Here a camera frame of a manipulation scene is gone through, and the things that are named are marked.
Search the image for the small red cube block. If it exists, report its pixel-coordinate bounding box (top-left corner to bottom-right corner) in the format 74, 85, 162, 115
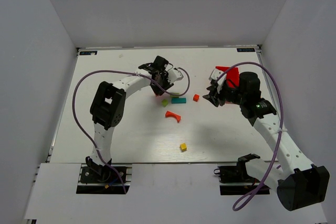
193, 94, 200, 102

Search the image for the red plastic bin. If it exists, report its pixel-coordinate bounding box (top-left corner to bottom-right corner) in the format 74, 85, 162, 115
222, 67, 239, 103

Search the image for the green cube block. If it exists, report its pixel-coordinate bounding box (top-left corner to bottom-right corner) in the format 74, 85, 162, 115
161, 99, 169, 107

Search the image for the teal long block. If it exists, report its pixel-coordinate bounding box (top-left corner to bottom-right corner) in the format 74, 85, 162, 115
171, 98, 187, 104

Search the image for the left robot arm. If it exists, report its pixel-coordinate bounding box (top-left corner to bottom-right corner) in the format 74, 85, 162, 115
86, 56, 183, 180

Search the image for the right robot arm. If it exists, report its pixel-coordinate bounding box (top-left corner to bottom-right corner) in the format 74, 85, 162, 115
203, 69, 330, 211

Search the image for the red arch block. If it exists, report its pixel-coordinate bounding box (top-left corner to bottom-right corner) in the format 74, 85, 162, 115
165, 111, 181, 123

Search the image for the yellow cube block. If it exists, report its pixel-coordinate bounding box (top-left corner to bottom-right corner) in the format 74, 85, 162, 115
180, 143, 187, 152

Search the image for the right corner label sticker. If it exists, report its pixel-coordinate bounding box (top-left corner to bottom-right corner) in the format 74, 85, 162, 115
237, 48, 255, 52

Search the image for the corner label sticker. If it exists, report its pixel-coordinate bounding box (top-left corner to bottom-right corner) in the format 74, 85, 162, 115
79, 51, 98, 56
237, 48, 255, 52

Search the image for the left corner label sticker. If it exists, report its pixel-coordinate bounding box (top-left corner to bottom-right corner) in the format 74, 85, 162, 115
79, 51, 98, 56

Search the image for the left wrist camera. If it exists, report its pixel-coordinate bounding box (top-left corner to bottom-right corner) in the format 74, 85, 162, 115
168, 68, 184, 84

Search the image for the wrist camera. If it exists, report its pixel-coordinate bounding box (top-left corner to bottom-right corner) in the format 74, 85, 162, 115
168, 68, 184, 84
209, 68, 223, 81

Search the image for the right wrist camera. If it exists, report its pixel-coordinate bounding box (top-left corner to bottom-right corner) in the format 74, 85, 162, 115
209, 68, 223, 81

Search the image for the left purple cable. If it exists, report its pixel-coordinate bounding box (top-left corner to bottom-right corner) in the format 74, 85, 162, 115
72, 67, 191, 193

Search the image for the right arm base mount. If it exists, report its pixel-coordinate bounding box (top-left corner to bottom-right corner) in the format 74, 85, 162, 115
214, 165, 259, 196

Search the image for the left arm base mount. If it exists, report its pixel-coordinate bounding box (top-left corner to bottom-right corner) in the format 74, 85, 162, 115
76, 165, 132, 195

